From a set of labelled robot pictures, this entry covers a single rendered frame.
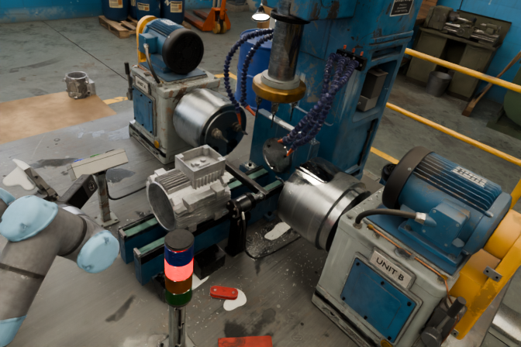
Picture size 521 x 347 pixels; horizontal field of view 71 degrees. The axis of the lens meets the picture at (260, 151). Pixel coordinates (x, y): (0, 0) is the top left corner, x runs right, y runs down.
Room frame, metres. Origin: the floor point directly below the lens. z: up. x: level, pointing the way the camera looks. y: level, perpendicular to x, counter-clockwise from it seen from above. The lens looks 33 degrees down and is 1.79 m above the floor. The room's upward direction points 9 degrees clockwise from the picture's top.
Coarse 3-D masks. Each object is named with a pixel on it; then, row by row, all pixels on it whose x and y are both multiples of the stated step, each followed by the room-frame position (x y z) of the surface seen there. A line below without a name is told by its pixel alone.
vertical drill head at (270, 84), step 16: (288, 0) 1.11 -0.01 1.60; (288, 32) 1.11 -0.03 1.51; (272, 48) 1.13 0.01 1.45; (288, 48) 1.11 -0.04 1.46; (272, 64) 1.12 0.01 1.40; (288, 64) 1.11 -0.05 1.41; (256, 80) 1.13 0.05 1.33; (272, 80) 1.10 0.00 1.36; (288, 80) 1.11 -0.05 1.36; (272, 96) 1.06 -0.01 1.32; (288, 96) 1.07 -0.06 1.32; (272, 112) 1.08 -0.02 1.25
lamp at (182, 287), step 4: (192, 272) 0.52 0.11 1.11; (168, 280) 0.49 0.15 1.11; (172, 280) 0.49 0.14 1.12; (184, 280) 0.50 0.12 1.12; (188, 280) 0.50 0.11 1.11; (168, 284) 0.49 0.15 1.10; (172, 284) 0.49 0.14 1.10; (176, 284) 0.49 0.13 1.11; (180, 284) 0.49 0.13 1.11; (184, 284) 0.50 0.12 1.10; (188, 284) 0.51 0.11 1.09; (168, 288) 0.49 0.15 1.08; (172, 288) 0.49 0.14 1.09; (176, 288) 0.49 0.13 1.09; (180, 288) 0.49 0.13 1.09; (184, 288) 0.50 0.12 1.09; (188, 288) 0.51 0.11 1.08; (172, 292) 0.49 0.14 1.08; (176, 292) 0.49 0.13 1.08; (180, 292) 0.49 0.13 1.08; (184, 292) 0.50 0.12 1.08
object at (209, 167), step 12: (180, 156) 0.91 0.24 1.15; (192, 156) 0.95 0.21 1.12; (204, 156) 0.97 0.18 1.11; (216, 156) 0.96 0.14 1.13; (180, 168) 0.89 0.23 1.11; (192, 168) 0.86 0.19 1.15; (204, 168) 0.87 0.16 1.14; (216, 168) 0.91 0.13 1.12; (192, 180) 0.85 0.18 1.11; (204, 180) 0.87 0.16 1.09; (216, 180) 0.91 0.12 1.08
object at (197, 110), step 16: (192, 96) 1.32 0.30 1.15; (208, 96) 1.31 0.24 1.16; (176, 112) 1.29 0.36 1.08; (192, 112) 1.24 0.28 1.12; (208, 112) 1.22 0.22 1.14; (224, 112) 1.25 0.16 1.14; (176, 128) 1.27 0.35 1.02; (192, 128) 1.20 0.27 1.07; (208, 128) 1.20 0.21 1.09; (224, 128) 1.26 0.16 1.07; (240, 128) 1.27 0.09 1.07; (192, 144) 1.20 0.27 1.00; (208, 144) 1.20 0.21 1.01; (224, 144) 1.26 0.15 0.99
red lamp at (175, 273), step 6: (168, 264) 0.49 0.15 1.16; (192, 264) 0.52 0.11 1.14; (168, 270) 0.49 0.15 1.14; (174, 270) 0.49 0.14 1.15; (180, 270) 0.49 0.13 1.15; (186, 270) 0.50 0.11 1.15; (192, 270) 0.52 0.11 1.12; (168, 276) 0.49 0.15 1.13; (174, 276) 0.49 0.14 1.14; (180, 276) 0.49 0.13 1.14; (186, 276) 0.50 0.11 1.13
